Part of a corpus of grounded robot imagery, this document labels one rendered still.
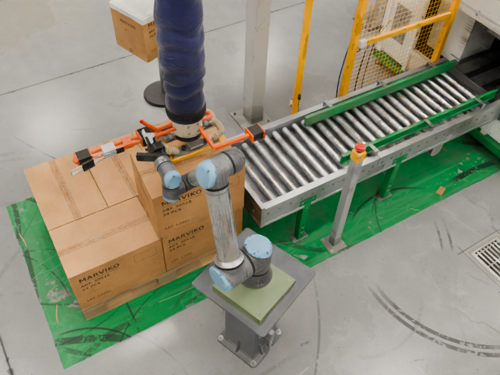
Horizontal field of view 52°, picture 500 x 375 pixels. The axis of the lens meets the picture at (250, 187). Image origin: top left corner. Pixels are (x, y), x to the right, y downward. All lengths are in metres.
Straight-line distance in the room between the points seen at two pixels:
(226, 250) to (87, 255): 1.13
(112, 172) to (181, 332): 1.19
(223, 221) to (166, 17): 0.95
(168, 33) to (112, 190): 1.44
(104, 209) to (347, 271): 1.78
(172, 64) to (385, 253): 2.26
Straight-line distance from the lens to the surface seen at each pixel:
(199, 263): 3.80
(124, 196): 3.55
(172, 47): 2.54
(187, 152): 2.94
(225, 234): 2.39
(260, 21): 4.16
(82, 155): 2.84
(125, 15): 4.44
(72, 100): 5.25
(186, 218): 3.24
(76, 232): 3.43
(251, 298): 2.76
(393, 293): 3.87
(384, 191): 4.31
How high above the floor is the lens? 3.22
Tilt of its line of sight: 49 degrees down
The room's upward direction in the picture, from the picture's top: 3 degrees clockwise
